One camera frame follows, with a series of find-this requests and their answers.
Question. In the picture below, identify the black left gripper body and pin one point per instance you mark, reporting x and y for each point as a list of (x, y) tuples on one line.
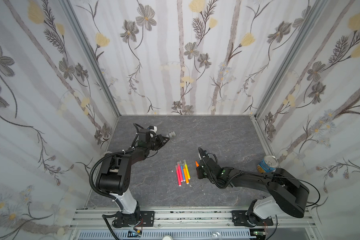
[(154, 143)]

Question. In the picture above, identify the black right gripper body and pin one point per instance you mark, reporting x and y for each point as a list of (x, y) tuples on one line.
[(204, 162)]

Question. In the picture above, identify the neon yellow highlighter pen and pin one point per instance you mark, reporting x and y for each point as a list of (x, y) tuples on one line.
[(186, 166)]

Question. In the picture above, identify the small blue marker pen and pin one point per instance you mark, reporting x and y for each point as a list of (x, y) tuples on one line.
[(182, 174)]

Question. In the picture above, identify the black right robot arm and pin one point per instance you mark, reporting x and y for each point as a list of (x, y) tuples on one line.
[(287, 194)]

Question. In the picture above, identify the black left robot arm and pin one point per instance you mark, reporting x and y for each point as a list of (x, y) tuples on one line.
[(111, 175)]

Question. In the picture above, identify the light orange marker pen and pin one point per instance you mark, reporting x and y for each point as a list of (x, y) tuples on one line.
[(185, 175)]

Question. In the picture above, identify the red marker pen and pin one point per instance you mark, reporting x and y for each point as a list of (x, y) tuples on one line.
[(178, 163)]

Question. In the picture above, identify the pink marker pen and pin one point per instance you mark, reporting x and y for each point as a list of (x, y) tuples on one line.
[(178, 176)]

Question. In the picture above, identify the blue soup can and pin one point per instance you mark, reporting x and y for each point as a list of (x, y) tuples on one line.
[(268, 164)]

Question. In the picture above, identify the aluminium frame rail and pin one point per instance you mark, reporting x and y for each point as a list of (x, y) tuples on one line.
[(184, 217)]

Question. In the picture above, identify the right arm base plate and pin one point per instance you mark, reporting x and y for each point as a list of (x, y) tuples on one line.
[(249, 219)]

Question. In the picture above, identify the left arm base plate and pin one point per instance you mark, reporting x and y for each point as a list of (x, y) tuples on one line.
[(144, 218)]

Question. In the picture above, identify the white vented cable duct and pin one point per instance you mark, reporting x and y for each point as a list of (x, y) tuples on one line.
[(184, 234)]

